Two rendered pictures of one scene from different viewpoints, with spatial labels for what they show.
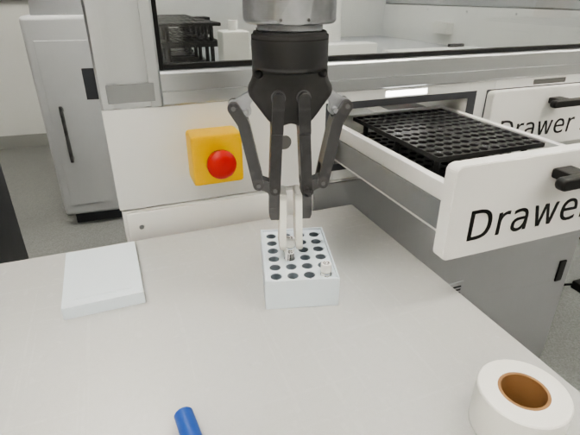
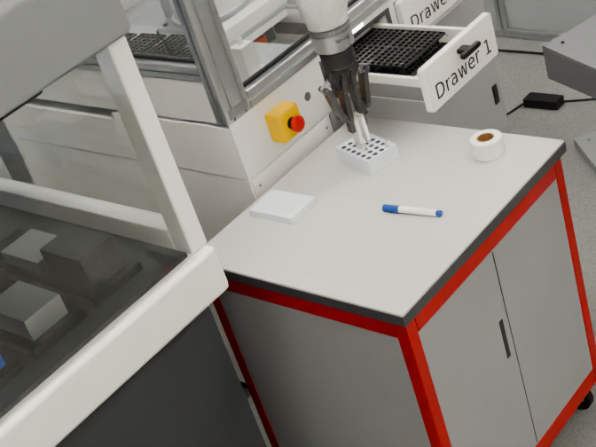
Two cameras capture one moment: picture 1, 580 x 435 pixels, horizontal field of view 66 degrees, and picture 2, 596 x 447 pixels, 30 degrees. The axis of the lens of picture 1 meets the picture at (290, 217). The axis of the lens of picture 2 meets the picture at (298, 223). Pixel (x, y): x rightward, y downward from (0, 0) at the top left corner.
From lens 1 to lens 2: 2.03 m
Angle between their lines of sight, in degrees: 18
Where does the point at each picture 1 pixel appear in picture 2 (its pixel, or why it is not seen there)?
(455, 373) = (462, 151)
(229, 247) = (318, 168)
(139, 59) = (235, 89)
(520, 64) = not seen: outside the picture
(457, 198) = (427, 82)
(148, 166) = (254, 145)
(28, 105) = not seen: outside the picture
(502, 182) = (440, 66)
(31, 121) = not seen: outside the picture
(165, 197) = (265, 160)
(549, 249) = (480, 82)
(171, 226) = (272, 177)
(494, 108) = (403, 12)
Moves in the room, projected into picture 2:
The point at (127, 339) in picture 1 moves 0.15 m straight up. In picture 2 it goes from (330, 212) to (310, 153)
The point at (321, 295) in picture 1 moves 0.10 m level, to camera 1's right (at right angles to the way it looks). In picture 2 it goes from (391, 156) to (427, 136)
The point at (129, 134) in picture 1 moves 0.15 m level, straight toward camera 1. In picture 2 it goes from (242, 131) to (291, 139)
